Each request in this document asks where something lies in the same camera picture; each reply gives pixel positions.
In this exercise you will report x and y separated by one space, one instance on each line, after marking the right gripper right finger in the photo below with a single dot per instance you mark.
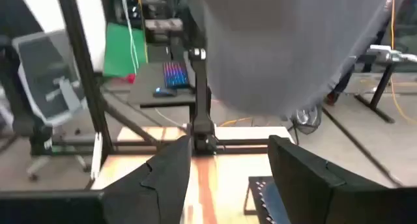
319 194

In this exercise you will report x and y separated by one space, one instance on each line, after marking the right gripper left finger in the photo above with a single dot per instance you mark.
163 191

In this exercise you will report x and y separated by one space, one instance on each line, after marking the grey baseball cap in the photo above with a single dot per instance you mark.
277 54

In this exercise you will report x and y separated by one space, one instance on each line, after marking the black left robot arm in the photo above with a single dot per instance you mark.
202 103

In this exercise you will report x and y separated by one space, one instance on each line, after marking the black perforated metal stand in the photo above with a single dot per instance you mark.
255 185

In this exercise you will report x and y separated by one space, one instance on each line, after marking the black floor fan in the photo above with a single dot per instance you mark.
306 118

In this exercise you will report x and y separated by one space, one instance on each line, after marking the black computer mouse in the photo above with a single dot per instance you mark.
164 92

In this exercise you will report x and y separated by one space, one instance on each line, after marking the dark grey desk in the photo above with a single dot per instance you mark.
146 84

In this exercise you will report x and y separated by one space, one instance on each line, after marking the person's leg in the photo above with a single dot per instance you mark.
340 85

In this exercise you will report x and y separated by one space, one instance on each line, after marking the small red object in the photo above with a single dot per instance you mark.
131 78

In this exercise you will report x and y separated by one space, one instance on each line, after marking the black legged table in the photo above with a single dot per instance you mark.
382 84

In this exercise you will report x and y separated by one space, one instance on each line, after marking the green panel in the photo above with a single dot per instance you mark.
120 51

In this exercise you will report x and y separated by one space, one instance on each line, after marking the white device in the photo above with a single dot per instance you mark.
381 51

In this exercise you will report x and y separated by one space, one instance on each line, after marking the grey white office chair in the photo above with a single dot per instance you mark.
42 74

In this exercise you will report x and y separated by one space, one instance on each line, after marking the black equipment rack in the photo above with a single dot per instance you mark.
163 9

